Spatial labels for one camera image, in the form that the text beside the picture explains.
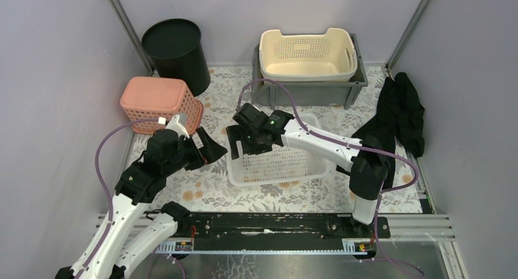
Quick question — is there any white perforated plastic basket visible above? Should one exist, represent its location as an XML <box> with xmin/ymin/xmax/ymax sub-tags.
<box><xmin>225</xmin><ymin>129</ymin><xmax>331</xmax><ymax>187</ymax></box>

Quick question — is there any pink perforated plastic basket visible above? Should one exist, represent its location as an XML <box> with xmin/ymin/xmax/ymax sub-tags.
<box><xmin>120</xmin><ymin>76</ymin><xmax>203</xmax><ymax>134</ymax></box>

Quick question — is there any large black cylindrical container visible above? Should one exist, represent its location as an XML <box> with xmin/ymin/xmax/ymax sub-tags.
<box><xmin>141</xmin><ymin>18</ymin><xmax>211</xmax><ymax>96</ymax></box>

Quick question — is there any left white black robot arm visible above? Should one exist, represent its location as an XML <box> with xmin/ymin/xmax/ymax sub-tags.
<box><xmin>56</xmin><ymin>127</ymin><xmax>227</xmax><ymax>278</ymax></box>

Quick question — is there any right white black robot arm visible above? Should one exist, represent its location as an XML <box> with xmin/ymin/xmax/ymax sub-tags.
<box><xmin>226</xmin><ymin>103</ymin><xmax>390</xmax><ymax>237</ymax></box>

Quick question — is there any grey plastic storage bin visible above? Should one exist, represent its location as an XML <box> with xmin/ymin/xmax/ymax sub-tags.
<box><xmin>251</xmin><ymin>32</ymin><xmax>368</xmax><ymax>108</ymax></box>

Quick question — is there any cream perforated plastic basket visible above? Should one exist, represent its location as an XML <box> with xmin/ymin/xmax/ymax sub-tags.
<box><xmin>258</xmin><ymin>27</ymin><xmax>359</xmax><ymax>82</ymax></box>

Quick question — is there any black crumpled cloth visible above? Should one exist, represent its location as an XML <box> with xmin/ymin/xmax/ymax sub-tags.
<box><xmin>349</xmin><ymin>72</ymin><xmax>425</xmax><ymax>195</ymax></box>

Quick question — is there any aluminium frame rail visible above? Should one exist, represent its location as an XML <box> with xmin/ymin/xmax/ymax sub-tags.
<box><xmin>156</xmin><ymin>212</ymin><xmax>455</xmax><ymax>258</ymax></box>

